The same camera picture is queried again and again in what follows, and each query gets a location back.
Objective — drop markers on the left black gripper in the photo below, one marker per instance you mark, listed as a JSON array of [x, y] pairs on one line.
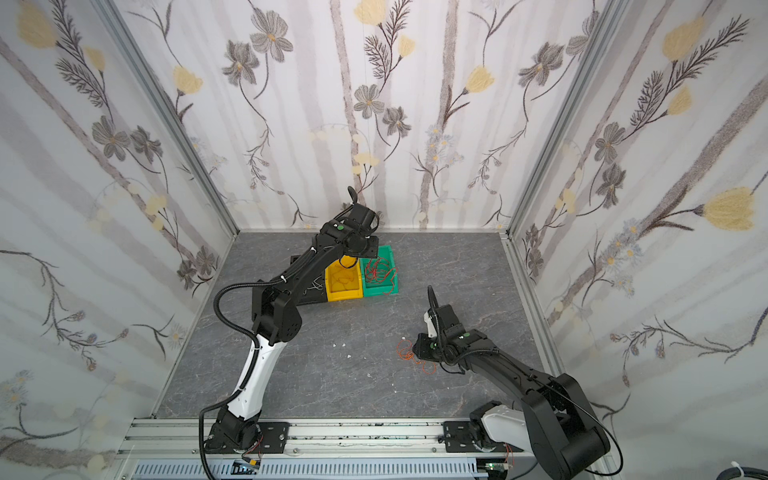
[[347, 252]]

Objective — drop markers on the yellow plastic bin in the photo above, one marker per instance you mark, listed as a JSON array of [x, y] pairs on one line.
[[343, 282]]

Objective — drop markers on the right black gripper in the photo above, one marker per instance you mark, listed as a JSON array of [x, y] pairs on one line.
[[429, 345]]

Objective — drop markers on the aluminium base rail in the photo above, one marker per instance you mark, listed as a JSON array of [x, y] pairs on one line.
[[389, 448]]

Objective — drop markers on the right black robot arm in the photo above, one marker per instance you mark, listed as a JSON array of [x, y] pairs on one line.
[[552, 418]]

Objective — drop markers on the green plastic bin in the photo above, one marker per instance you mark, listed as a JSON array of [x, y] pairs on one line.
[[380, 274]]

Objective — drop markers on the black plastic bin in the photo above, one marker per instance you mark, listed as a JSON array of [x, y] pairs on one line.
[[315, 291]]

